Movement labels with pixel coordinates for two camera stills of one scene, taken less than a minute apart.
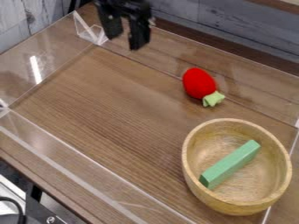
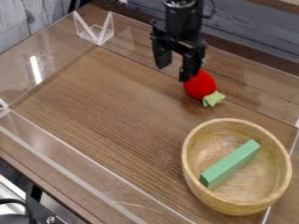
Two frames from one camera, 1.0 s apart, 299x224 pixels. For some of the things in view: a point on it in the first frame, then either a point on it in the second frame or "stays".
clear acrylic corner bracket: (93, 33) stays
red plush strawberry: (201, 86) stays
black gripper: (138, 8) -> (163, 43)
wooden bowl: (237, 165) stays
